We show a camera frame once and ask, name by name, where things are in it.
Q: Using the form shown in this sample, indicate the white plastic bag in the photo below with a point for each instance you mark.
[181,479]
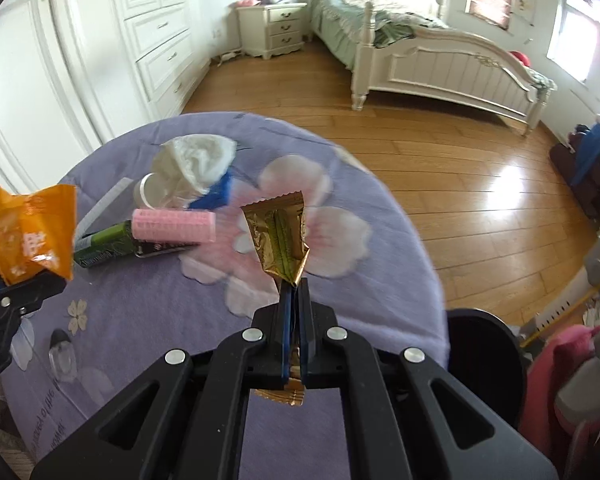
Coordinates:
[195,160]

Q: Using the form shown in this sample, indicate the brown chair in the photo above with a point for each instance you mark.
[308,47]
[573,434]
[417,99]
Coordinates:
[567,165]

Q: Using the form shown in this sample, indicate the white panelled wardrobe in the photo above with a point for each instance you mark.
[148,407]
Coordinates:
[70,45]

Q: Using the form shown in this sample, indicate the green ruffled bed sheet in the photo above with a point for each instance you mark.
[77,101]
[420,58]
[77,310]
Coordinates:
[335,30]

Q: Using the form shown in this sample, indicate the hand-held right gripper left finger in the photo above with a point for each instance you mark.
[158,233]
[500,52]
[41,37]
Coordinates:
[285,325]

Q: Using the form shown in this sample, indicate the blue plastic scrap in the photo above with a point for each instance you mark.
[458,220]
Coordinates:
[212,195]

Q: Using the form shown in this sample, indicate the white plastic strip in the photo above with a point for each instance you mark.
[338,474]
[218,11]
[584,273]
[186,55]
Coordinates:
[105,205]

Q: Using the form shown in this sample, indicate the red round item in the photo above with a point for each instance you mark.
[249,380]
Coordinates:
[520,58]

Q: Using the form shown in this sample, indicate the blue cloth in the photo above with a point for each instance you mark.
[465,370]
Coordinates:
[590,155]

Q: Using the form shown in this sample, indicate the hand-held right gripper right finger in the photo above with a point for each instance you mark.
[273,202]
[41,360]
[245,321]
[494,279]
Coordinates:
[304,325]

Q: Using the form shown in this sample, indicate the white wall picture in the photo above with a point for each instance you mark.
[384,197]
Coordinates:
[526,5]

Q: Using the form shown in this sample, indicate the white framed window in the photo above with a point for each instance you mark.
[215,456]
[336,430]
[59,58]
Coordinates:
[575,35]

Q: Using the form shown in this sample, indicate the pink cloth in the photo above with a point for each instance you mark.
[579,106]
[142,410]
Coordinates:
[550,385]

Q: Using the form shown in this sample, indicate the cream nightstand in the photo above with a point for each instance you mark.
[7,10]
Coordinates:
[275,30]

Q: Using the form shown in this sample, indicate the small clear bottle black cap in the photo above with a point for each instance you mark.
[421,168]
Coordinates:
[62,357]

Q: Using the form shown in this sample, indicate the black glossy packet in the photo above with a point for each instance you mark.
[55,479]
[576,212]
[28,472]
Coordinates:
[167,249]

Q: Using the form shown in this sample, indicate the white power strip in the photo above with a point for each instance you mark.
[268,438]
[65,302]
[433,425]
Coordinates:
[227,57]

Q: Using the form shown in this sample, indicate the gold foil wrapper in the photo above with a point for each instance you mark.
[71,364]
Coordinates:
[275,240]

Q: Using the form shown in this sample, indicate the clear plastic cup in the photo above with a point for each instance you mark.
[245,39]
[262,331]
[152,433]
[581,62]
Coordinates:
[152,190]

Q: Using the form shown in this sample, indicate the green rectangular packet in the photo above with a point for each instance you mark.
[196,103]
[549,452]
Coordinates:
[107,245]

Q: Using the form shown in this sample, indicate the orange snack packet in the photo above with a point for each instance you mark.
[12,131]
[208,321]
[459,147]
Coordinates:
[30,232]

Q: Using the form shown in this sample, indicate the pink soft item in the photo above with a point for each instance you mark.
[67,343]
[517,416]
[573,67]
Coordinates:
[247,2]

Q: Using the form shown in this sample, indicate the white floral quilt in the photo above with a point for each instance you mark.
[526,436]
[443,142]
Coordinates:
[380,2]

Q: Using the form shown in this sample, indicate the pink hair roller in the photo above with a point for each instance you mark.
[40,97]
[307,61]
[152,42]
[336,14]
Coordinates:
[172,226]

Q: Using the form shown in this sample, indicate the black trash bin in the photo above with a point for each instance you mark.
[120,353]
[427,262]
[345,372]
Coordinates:
[485,360]

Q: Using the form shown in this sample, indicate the cream wooden bed frame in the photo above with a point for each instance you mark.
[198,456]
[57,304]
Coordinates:
[445,67]

